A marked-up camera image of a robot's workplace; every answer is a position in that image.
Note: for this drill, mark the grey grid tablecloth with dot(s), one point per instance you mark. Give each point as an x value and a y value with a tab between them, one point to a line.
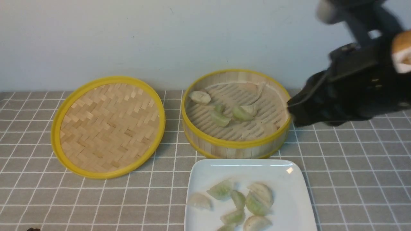
358	174

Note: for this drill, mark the white square plate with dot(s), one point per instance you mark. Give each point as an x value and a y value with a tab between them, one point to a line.
291	210

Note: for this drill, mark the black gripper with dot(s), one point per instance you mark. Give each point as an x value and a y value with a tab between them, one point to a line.
359	84

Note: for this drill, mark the pale dumpling steamer back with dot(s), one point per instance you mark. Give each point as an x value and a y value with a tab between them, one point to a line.
253	88

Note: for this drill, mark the small green dumpling on plate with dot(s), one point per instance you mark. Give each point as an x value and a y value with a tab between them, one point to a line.
238	199

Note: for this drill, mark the white dumpling in steamer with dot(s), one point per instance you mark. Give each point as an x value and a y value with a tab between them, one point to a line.
200	97

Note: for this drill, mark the pale green dumpling in steamer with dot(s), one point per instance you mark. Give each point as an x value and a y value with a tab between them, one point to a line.
244	112

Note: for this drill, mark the pale dumpling plate front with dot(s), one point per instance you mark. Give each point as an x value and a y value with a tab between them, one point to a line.
256	223

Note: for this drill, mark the yellow-rimmed bamboo steamer basket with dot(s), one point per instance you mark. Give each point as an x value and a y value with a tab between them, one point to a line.
256	139

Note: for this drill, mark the large green-white dumpling on plate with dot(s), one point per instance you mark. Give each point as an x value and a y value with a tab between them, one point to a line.
260	199

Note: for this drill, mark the yellow-rimmed woven bamboo lid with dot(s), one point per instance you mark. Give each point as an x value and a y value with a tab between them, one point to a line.
108	127

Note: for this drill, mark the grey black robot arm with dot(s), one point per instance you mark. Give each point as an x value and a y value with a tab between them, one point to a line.
367	20

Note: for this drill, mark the white dumpling on plate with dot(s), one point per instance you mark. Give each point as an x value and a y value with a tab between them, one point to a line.
199	201

